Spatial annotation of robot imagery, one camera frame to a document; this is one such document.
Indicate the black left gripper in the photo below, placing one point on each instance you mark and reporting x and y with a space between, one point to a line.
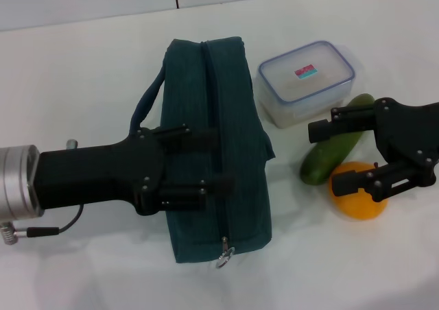
96 176

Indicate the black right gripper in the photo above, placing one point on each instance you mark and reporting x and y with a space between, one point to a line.
408 131

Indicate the green cucumber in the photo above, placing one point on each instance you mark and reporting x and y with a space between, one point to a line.
326 159

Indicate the orange pear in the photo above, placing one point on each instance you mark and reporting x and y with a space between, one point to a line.
356 208

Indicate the teal insulated lunch bag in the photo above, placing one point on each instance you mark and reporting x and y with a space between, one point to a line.
240 118

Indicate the clear blue-rimmed plastic container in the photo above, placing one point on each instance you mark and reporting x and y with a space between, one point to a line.
305 83

